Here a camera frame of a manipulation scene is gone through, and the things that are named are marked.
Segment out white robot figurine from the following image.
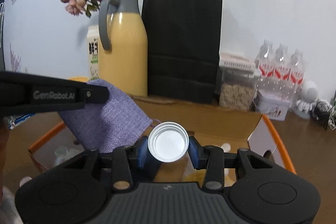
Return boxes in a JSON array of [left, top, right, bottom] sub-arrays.
[[293, 81, 318, 119]]

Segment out purple knitted cloth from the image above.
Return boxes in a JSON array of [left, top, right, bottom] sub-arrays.
[[59, 79, 153, 153]]

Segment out yellow white plush toy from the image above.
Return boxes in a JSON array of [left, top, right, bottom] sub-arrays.
[[183, 158, 234, 187]]

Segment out left water bottle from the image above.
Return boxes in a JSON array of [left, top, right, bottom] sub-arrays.
[[255, 39, 274, 92]]

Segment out black paper shopping bag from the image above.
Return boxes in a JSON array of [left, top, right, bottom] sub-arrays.
[[142, 0, 223, 104]]

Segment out silver metal can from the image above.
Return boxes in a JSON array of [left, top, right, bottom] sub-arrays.
[[147, 122, 189, 162]]

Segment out red orange cardboard box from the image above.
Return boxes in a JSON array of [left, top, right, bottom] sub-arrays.
[[28, 97, 295, 173]]

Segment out white green milk carton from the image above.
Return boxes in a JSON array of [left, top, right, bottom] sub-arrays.
[[87, 25, 100, 80]]

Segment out pale decorated tin box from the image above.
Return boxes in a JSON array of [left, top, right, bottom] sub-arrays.
[[253, 90, 290, 121]]

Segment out yellow ceramic mug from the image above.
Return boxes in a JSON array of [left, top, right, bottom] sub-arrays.
[[69, 76, 89, 83]]

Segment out yellow thermos jug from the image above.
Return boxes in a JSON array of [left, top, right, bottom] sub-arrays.
[[98, 0, 147, 97]]

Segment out right water bottle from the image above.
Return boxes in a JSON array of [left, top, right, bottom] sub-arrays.
[[289, 49, 305, 109]]

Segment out black tangled cable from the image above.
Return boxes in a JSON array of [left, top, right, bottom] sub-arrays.
[[312, 99, 336, 131]]

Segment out white flat box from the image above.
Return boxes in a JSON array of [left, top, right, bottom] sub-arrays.
[[219, 52, 256, 72]]

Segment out clear container with seeds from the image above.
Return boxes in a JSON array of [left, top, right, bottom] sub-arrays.
[[219, 68, 258, 111]]

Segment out middle water bottle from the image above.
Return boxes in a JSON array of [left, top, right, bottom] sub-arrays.
[[272, 44, 290, 94]]

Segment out water bottle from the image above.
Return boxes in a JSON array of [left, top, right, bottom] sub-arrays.
[[289, 49, 305, 109], [255, 39, 274, 92], [272, 44, 290, 94]]

